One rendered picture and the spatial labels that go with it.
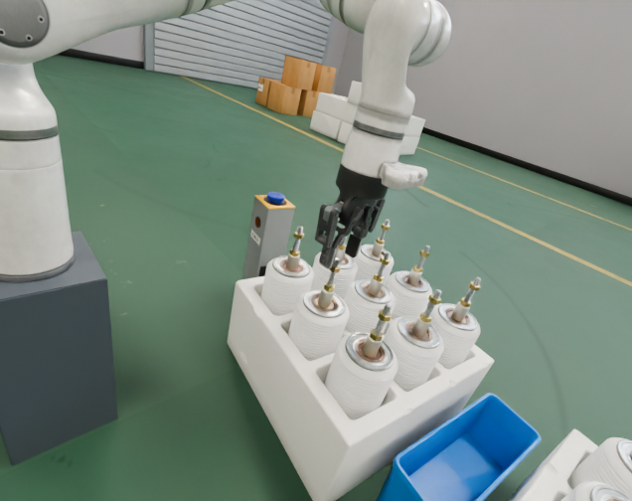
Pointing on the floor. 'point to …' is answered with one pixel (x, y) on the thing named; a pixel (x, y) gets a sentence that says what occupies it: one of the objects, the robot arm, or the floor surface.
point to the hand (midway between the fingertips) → (340, 253)
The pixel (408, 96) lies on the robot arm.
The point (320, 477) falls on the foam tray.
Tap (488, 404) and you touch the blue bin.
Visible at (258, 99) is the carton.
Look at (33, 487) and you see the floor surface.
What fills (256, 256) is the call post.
